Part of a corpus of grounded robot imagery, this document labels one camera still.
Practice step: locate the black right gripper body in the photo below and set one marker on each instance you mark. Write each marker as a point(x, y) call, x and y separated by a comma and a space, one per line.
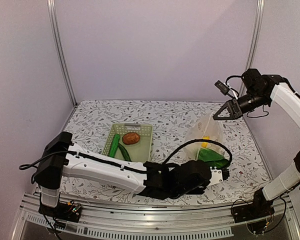
point(239, 113)

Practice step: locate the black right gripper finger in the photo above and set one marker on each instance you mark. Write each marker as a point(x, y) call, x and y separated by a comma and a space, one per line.
point(223, 111)
point(222, 118)

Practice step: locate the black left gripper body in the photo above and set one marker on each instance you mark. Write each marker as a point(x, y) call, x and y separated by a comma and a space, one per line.
point(178, 193)

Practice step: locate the white green bok choy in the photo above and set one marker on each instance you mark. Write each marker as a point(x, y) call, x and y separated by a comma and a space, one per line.
point(212, 158)

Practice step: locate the clear zip top bag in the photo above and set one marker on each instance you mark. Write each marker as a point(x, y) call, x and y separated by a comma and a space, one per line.
point(206, 128)

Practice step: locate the yellow lemon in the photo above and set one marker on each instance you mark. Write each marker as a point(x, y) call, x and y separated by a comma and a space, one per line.
point(204, 144)

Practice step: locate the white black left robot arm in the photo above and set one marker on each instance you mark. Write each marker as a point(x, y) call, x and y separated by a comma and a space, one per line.
point(64, 158)

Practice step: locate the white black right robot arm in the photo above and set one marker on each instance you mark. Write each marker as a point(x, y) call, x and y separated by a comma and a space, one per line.
point(261, 90)

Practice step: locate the pale green plastic basket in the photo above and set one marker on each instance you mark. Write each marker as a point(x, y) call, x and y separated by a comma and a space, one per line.
point(139, 152)

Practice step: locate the dark green cucumber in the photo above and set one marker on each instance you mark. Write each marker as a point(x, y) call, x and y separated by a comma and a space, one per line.
point(124, 153)

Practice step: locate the brown potato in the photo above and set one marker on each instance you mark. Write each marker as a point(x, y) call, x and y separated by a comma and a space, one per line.
point(131, 138)

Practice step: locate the light green cucumber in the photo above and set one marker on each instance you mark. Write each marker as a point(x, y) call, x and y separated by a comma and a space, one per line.
point(114, 145)

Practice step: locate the floral patterned table mat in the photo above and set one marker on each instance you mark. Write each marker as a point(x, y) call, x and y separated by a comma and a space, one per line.
point(91, 123)

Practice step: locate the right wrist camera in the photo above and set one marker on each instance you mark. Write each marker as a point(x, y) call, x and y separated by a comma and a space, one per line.
point(226, 90)

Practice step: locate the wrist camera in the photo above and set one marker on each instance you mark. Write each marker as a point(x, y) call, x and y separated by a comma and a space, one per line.
point(218, 175)
point(226, 90)

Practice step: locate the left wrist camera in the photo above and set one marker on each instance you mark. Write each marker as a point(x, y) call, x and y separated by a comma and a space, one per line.
point(218, 175)

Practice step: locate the aluminium front rail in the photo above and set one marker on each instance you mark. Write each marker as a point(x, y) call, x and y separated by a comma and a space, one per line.
point(109, 220)

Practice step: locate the right aluminium frame post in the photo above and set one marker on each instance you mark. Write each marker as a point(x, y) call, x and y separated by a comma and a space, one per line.
point(257, 25)

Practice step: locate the aluminium frame post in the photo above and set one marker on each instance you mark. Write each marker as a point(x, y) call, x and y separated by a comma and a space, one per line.
point(51, 6)
point(257, 25)

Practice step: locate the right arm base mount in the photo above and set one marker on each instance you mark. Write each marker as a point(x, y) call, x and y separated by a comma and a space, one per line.
point(258, 208)

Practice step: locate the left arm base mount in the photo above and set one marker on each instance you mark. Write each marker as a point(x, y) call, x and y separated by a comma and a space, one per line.
point(70, 211)

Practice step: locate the left aluminium frame post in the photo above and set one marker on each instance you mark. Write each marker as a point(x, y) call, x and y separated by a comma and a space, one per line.
point(51, 6)

